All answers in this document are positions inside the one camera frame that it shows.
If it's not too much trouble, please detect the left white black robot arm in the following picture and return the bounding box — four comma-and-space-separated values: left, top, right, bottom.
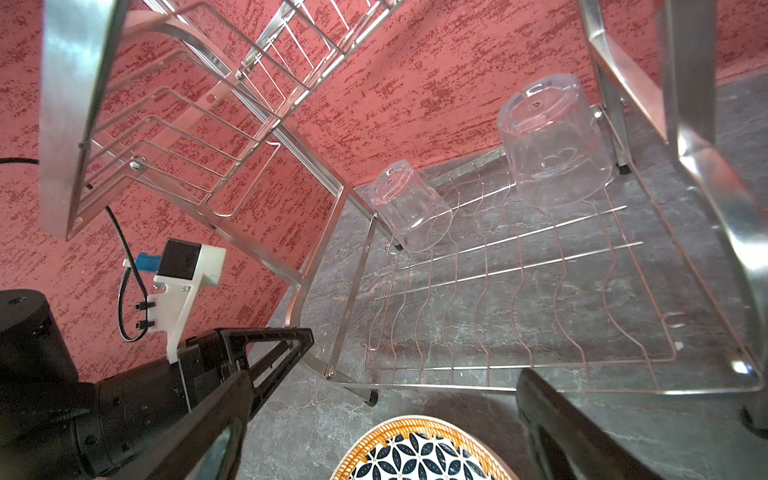
1, 289, 314, 479

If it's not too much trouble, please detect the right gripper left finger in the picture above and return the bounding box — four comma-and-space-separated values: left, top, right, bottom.
112, 372, 253, 479

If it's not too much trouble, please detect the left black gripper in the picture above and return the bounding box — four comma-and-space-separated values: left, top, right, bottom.
177, 328, 314, 420

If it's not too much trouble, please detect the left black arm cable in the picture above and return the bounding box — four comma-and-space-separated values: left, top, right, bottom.
0, 157, 151, 344

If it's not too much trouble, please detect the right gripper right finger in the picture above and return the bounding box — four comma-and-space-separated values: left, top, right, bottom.
516, 368, 659, 479

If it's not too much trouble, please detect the clear glass cup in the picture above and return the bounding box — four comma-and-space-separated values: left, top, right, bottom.
367, 160, 453, 253
497, 73, 614, 210

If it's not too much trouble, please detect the steel two-tier dish rack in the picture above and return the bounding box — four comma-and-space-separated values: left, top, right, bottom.
39, 1, 767, 436

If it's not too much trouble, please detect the white patterned deep plate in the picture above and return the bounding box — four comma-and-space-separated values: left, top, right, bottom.
332, 415, 517, 479

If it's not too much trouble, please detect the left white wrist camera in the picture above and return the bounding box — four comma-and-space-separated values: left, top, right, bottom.
117, 238, 227, 364

